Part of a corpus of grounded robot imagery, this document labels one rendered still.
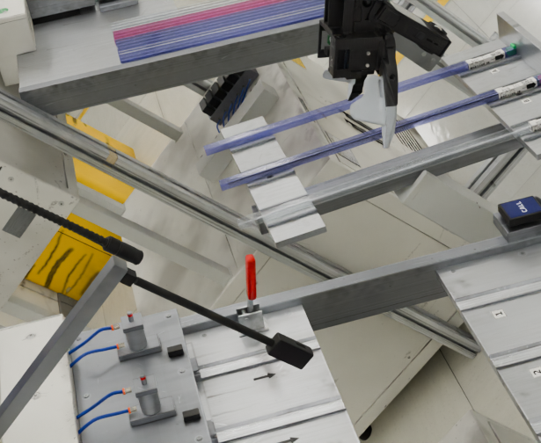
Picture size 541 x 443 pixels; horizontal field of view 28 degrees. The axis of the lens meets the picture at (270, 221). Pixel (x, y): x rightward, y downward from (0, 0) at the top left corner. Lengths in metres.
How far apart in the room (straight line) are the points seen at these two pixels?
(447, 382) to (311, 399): 1.40
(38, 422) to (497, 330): 0.54
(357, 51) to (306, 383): 0.42
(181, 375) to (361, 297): 0.30
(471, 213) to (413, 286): 0.28
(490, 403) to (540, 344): 1.22
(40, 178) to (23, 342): 0.85
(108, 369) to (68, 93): 0.87
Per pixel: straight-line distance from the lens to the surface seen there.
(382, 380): 2.63
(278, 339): 1.09
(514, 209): 1.47
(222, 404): 1.30
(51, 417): 1.22
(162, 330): 1.32
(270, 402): 1.29
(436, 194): 1.66
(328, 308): 1.43
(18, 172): 2.14
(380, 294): 1.44
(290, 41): 2.09
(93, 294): 1.01
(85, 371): 1.30
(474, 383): 2.60
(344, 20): 1.39
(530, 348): 1.33
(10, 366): 1.31
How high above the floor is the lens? 1.73
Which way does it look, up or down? 29 degrees down
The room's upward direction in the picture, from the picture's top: 62 degrees counter-clockwise
